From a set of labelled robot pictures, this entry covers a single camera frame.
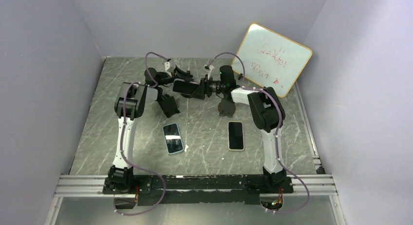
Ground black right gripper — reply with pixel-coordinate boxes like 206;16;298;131
190;75;225;100

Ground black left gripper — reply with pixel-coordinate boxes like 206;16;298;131
157;66;195;90

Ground purple phone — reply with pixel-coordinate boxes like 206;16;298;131
172;79;199;95

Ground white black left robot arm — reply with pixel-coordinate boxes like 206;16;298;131
103;63;193;194

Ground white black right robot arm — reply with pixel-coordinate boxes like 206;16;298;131
180;65;287;193

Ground black round base phone stand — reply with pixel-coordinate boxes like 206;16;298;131
180;93;192;98

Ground black folding phone stand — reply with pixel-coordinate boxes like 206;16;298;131
157;94;180;118

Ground white cased phone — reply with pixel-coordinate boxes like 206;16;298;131
228;121;244;151

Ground blue cased phone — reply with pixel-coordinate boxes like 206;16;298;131
162;123;184;155

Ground yellow framed whiteboard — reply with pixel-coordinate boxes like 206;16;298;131
231;23;313;98

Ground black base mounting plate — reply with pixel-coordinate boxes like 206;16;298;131
102;174;294;206

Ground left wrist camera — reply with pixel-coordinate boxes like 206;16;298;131
164;59;174;73

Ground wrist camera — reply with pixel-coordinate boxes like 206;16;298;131
164;59;174;73
204;64;215;80

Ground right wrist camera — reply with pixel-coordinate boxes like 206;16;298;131
204;64;215;80

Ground aluminium rail frame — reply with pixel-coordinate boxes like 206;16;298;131
46;155;346;225

